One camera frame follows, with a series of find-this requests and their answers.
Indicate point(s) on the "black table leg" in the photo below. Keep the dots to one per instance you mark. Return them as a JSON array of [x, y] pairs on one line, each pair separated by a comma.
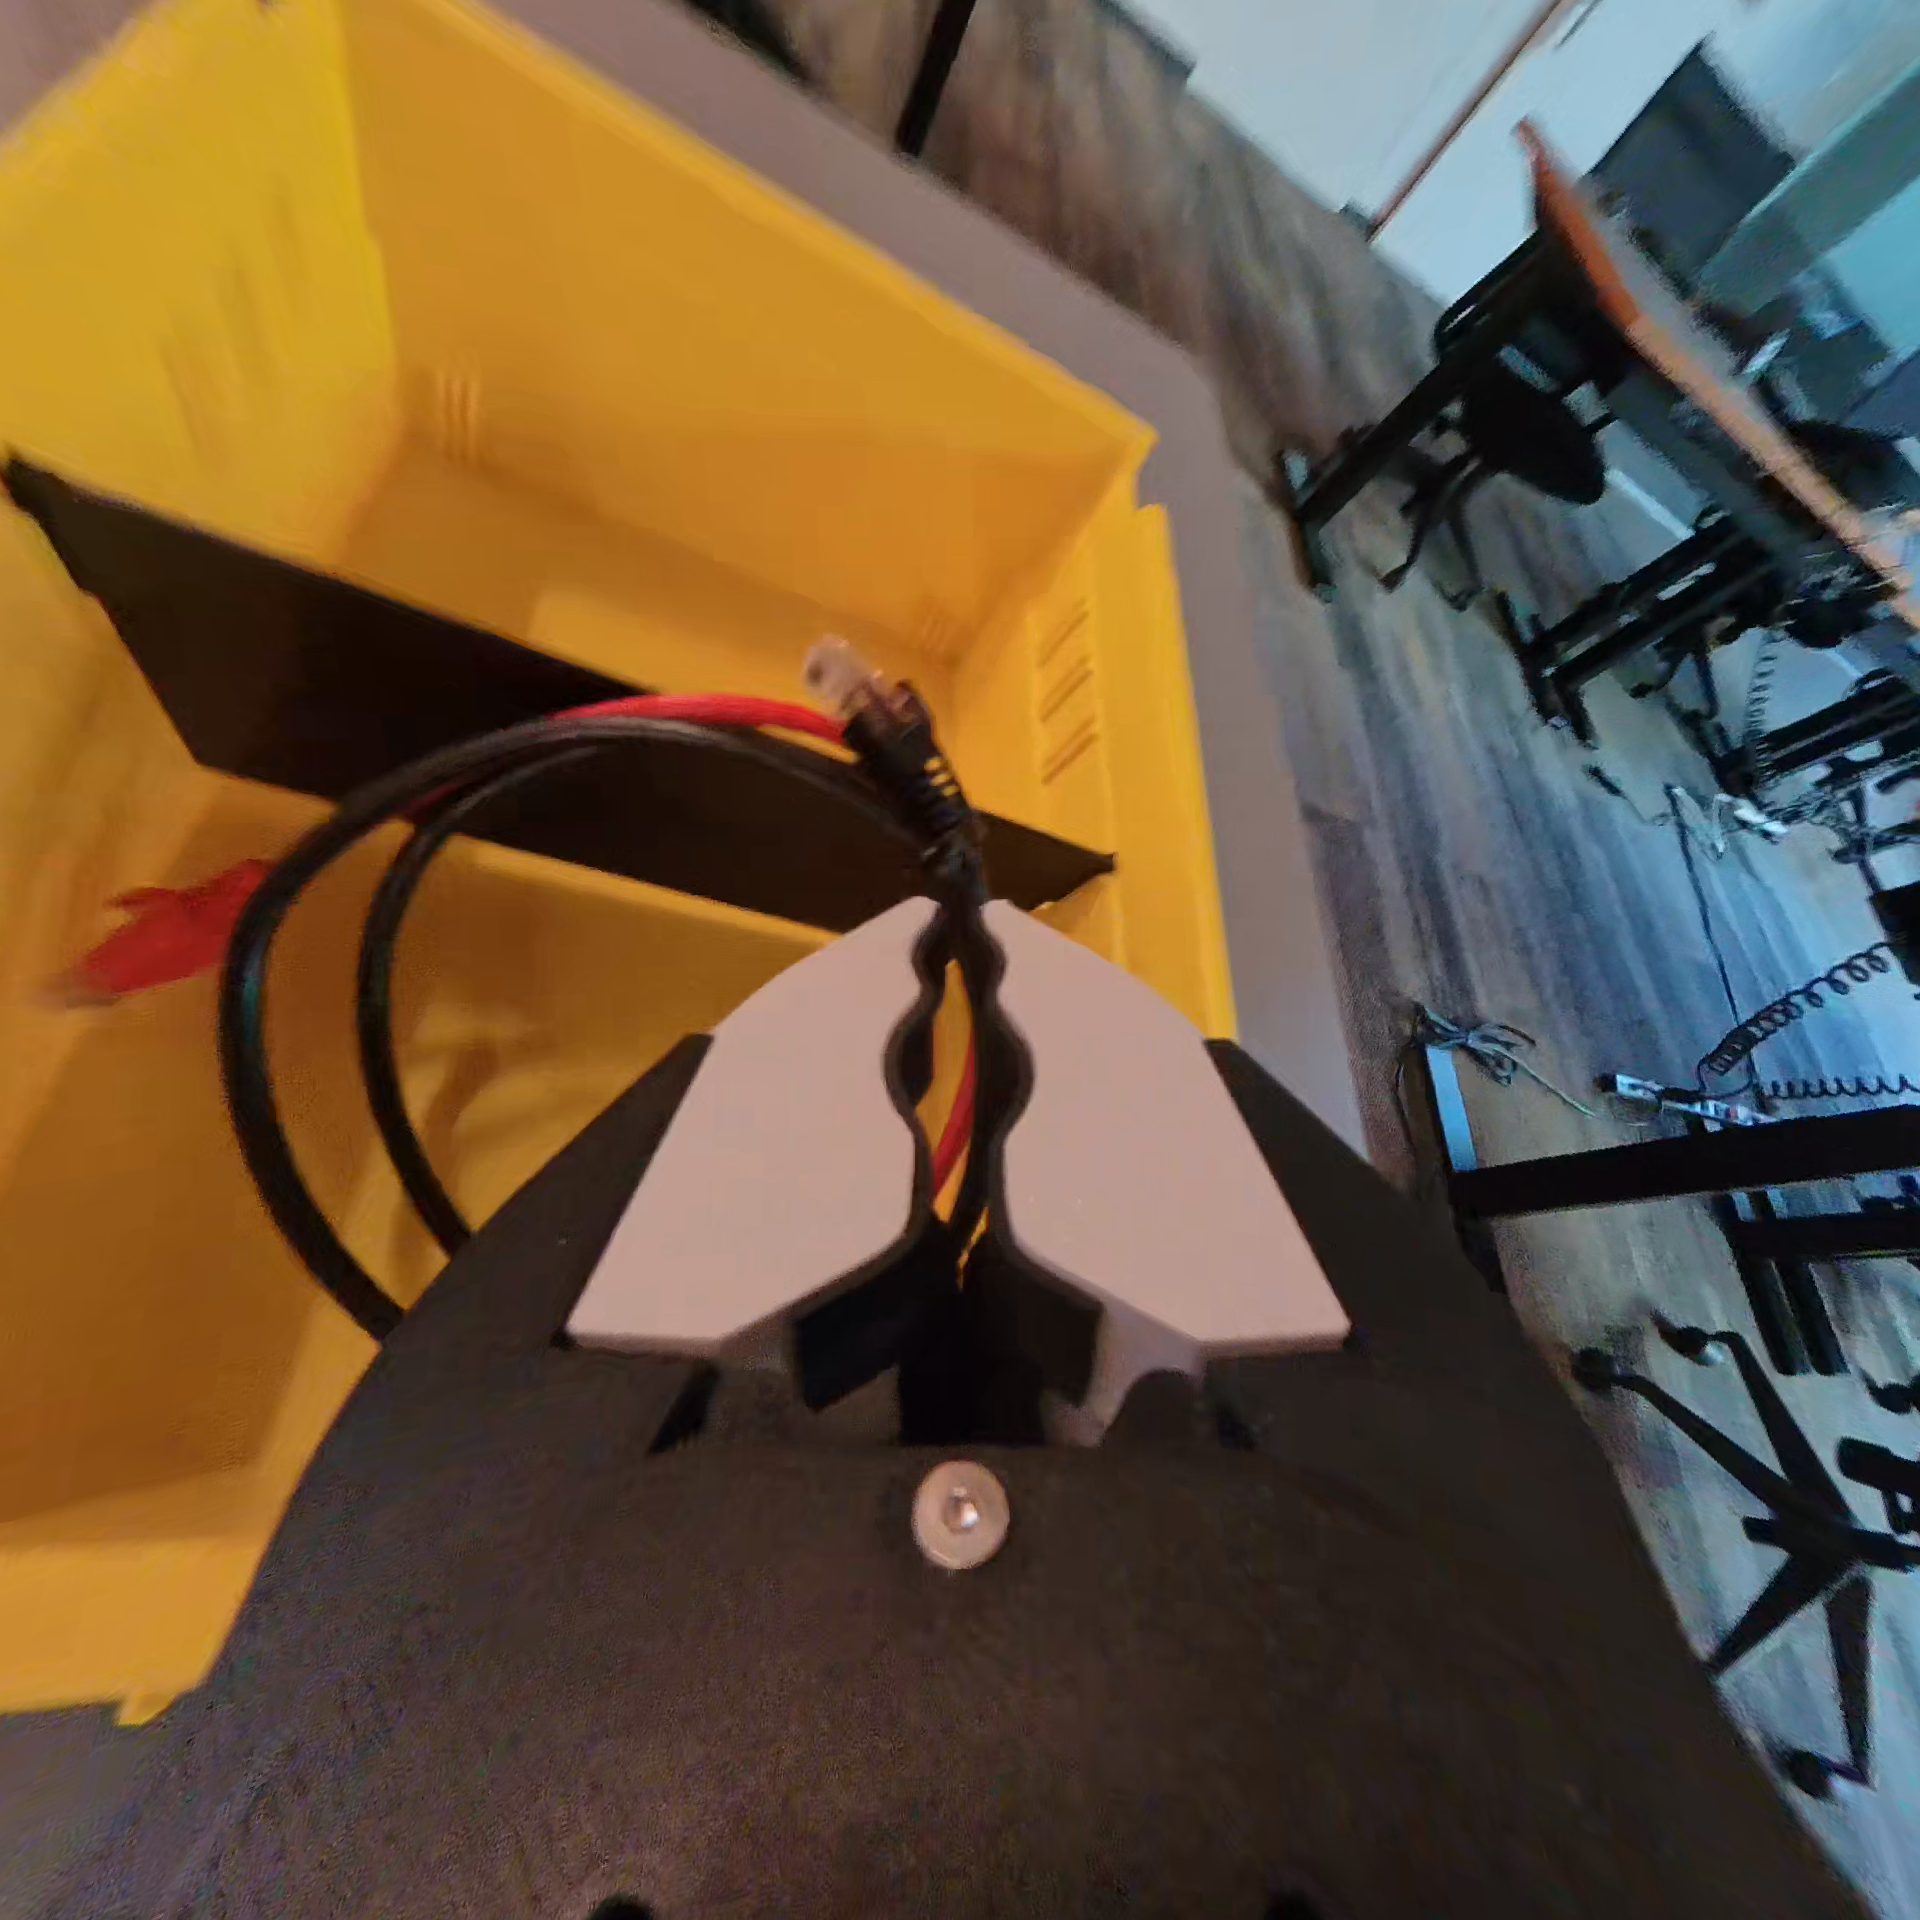
[[933, 77]]

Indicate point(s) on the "black chair base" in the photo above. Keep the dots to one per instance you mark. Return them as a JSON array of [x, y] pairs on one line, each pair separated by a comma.
[[1800, 1529]]

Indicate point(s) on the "wooden top office desk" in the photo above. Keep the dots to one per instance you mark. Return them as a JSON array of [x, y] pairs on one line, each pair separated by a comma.
[[1740, 330]]

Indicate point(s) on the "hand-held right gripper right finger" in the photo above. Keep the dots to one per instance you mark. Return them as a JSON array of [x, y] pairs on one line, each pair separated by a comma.
[[1170, 1201]]

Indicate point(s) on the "white power strip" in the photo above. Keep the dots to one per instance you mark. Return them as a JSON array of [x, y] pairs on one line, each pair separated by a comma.
[[1680, 1102]]

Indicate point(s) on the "black desk frame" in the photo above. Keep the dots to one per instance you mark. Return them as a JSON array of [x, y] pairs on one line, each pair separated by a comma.
[[1650, 1172]]

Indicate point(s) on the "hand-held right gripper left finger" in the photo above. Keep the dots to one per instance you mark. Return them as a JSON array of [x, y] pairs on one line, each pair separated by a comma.
[[749, 1201]]

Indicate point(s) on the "black bin divider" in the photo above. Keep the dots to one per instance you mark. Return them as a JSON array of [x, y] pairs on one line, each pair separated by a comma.
[[299, 662]]

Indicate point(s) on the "black office chair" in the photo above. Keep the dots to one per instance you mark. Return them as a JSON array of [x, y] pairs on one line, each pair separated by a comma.
[[1529, 436]]

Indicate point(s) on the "yellow plastic bin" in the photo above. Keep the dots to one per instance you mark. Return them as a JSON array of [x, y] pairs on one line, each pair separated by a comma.
[[600, 301]]

